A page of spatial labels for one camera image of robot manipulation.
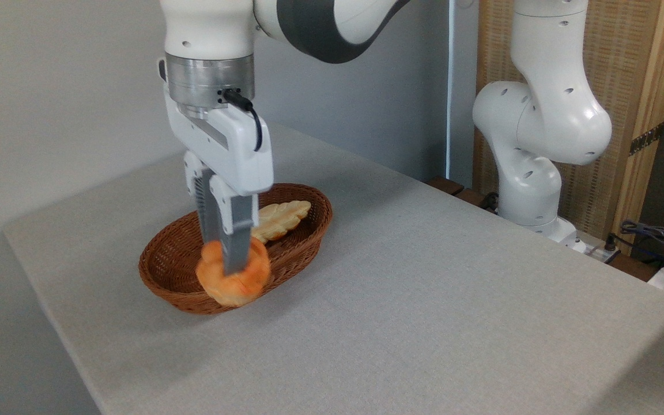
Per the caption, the white power strip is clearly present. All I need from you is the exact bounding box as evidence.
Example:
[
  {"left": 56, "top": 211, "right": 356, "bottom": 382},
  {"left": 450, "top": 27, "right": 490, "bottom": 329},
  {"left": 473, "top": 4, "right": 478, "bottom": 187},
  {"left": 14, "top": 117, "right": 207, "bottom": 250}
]
[{"left": 574, "top": 235, "right": 621, "bottom": 263}]

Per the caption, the dark metal screen hinge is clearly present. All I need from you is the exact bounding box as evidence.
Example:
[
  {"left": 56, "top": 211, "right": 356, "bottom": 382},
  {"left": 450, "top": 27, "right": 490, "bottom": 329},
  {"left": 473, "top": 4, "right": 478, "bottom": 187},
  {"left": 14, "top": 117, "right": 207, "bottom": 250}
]
[{"left": 629, "top": 122, "right": 664, "bottom": 156}]

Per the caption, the brown woven wicker basket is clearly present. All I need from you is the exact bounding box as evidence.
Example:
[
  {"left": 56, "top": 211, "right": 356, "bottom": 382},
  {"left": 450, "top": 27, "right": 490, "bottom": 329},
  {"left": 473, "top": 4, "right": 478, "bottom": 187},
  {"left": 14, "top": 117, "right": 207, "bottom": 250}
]
[{"left": 138, "top": 183, "right": 333, "bottom": 315}]

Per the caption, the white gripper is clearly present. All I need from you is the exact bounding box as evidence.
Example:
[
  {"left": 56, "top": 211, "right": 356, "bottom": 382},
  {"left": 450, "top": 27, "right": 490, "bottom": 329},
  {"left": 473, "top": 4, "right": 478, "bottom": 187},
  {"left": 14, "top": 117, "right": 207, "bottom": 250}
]
[{"left": 164, "top": 89, "right": 274, "bottom": 275}]

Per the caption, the wooden rattan folding screen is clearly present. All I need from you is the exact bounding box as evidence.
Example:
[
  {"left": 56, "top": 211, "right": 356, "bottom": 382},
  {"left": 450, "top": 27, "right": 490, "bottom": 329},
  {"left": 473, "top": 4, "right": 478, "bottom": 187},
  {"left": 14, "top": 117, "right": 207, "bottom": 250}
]
[{"left": 473, "top": 0, "right": 664, "bottom": 254}]

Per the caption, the white vertical wall trim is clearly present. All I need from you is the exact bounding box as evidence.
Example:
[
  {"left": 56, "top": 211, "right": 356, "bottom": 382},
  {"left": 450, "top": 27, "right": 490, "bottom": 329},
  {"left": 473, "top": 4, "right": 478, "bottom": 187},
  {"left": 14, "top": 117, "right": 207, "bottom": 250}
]
[{"left": 446, "top": 0, "right": 459, "bottom": 179}]

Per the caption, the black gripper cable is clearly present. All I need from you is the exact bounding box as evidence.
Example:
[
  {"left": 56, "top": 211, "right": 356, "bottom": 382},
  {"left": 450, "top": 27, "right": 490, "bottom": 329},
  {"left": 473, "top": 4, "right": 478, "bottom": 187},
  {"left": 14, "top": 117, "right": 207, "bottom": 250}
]
[{"left": 221, "top": 88, "right": 263, "bottom": 152}]

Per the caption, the brown wooden block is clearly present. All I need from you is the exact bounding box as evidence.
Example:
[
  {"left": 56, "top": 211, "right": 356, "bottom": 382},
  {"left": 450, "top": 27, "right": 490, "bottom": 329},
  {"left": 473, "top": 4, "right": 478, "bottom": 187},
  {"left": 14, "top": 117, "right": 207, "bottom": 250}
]
[
  {"left": 609, "top": 254, "right": 659, "bottom": 282},
  {"left": 428, "top": 177, "right": 465, "bottom": 195},
  {"left": 454, "top": 188, "right": 489, "bottom": 208}
]

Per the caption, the long pale braided bread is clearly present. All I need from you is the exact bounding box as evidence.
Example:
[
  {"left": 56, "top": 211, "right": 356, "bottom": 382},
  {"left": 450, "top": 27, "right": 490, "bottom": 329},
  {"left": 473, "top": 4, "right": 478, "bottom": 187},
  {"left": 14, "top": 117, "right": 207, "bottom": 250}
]
[{"left": 250, "top": 200, "right": 312, "bottom": 243}]

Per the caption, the blue grey cable bundle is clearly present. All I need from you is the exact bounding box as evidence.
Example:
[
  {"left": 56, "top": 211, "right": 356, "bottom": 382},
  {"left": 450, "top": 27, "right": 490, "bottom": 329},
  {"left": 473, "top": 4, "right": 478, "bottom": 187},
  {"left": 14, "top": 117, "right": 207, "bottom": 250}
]
[{"left": 619, "top": 220, "right": 664, "bottom": 273}]

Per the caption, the round orange knotted bread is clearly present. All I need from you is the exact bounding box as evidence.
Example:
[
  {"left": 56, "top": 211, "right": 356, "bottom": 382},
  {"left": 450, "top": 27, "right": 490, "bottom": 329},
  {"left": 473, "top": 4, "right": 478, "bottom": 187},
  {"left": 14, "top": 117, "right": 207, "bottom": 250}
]
[{"left": 195, "top": 237, "right": 271, "bottom": 307}]

